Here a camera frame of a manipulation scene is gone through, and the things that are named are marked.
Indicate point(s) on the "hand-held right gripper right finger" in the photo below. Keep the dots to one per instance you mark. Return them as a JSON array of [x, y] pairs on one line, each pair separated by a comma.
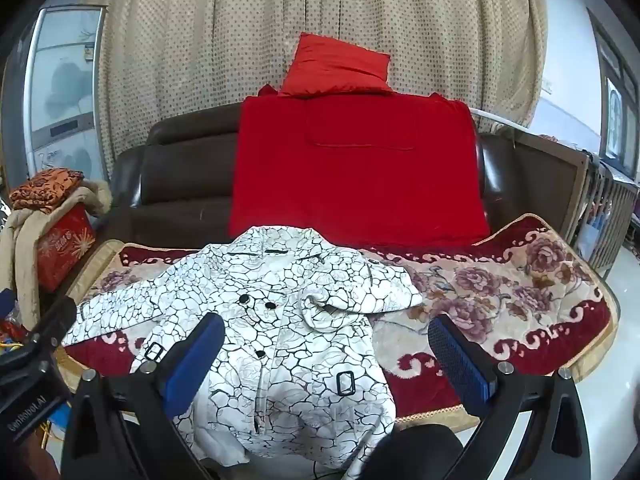
[[460, 365]]

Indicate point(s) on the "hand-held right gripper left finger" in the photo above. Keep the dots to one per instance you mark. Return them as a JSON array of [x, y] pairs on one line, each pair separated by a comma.
[[192, 365]]

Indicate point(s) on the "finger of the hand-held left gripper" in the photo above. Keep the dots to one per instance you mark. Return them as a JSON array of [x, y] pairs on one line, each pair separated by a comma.
[[55, 325]]

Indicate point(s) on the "white black crackle print coat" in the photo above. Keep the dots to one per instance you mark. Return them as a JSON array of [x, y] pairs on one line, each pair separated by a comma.
[[280, 310]]

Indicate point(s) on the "red printed box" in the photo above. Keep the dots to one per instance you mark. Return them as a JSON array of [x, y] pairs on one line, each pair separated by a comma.
[[65, 245]]

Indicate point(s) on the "floral red beige blanket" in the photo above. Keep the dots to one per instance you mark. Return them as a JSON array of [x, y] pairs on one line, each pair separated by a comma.
[[500, 280]]

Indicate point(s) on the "orange patterned cloth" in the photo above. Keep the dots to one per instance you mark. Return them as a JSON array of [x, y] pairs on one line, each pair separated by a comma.
[[45, 190]]

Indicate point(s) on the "dark brown leather sofa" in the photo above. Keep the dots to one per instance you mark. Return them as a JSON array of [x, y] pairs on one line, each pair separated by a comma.
[[185, 175]]

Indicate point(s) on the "wooden crib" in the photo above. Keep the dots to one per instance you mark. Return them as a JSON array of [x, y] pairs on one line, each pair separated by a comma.
[[555, 190]]

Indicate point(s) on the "silver refrigerator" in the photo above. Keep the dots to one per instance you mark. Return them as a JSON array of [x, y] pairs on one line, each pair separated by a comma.
[[65, 85]]

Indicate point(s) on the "white rod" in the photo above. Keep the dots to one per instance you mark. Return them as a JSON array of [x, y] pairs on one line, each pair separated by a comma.
[[500, 119]]

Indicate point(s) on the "red pillow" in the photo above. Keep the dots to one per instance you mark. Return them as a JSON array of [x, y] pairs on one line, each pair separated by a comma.
[[335, 67]]

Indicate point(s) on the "beige dotted curtain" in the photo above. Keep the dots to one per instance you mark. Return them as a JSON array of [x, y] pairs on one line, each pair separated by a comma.
[[200, 35]]

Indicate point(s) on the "window frame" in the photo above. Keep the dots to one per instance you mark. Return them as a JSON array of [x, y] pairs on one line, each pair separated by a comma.
[[620, 100]]

